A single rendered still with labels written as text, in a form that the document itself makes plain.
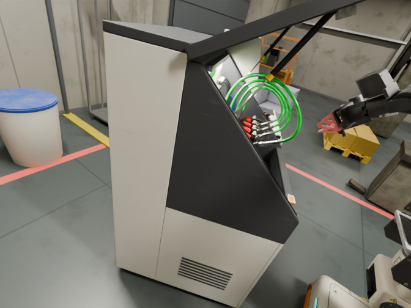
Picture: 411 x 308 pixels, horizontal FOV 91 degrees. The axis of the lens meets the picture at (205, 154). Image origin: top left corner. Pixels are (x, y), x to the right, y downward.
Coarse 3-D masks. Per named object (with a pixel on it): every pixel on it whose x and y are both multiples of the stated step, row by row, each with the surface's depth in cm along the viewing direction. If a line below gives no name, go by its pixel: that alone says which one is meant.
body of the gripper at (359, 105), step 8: (352, 104) 65; (360, 104) 62; (336, 112) 65; (344, 112) 65; (352, 112) 64; (360, 112) 62; (344, 120) 64; (352, 120) 65; (360, 120) 64; (344, 128) 65
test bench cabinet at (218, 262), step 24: (168, 216) 100; (192, 216) 97; (168, 240) 110; (192, 240) 106; (216, 240) 102; (240, 240) 98; (264, 240) 95; (168, 264) 122; (192, 264) 116; (216, 264) 112; (240, 264) 107; (264, 264) 103; (192, 288) 131; (216, 288) 125; (240, 288) 119
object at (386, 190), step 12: (408, 144) 264; (396, 156) 271; (408, 156) 231; (384, 168) 292; (396, 168) 247; (408, 168) 240; (384, 180) 259; (396, 180) 250; (408, 180) 243; (360, 192) 290; (372, 192) 272; (384, 192) 262; (396, 192) 253; (408, 192) 246; (384, 204) 265; (396, 204) 257; (408, 204) 249
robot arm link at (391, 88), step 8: (376, 72) 55; (384, 72) 55; (360, 80) 58; (368, 80) 57; (376, 80) 56; (384, 80) 55; (392, 80) 55; (360, 88) 59; (368, 88) 57; (376, 88) 57; (384, 88) 55; (392, 88) 55; (368, 96) 58; (392, 96) 55; (392, 104) 53; (400, 104) 52; (408, 104) 50; (392, 112) 55
